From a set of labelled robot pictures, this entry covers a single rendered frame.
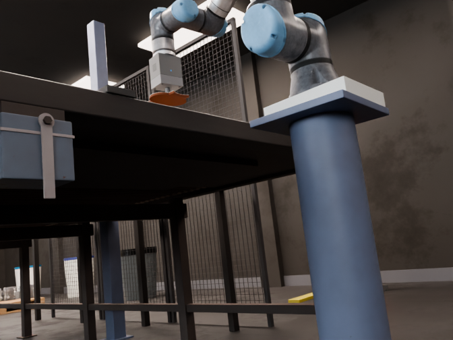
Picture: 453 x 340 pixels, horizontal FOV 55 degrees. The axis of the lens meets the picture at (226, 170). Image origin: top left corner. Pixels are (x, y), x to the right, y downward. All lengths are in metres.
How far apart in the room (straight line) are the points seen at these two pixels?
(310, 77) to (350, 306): 0.57
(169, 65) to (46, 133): 0.68
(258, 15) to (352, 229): 0.56
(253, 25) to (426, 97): 3.82
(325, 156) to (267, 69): 4.78
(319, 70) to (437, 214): 3.65
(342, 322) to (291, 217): 4.34
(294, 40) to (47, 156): 0.64
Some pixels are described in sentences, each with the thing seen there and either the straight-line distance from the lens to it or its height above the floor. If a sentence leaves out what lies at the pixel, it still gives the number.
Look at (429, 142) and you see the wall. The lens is 4.75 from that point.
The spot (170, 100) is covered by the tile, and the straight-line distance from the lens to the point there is 1.46.
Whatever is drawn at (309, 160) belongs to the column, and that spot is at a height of 0.74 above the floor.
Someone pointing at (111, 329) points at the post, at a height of 0.08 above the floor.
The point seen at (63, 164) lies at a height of 0.74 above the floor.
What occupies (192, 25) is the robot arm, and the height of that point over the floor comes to 1.26.
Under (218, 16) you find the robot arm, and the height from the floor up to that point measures 1.29.
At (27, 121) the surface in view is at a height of 0.82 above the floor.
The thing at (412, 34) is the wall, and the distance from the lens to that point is 5.05.
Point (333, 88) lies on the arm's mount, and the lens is 1.07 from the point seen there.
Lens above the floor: 0.55
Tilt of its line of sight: 10 degrees up
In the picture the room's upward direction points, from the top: 7 degrees counter-clockwise
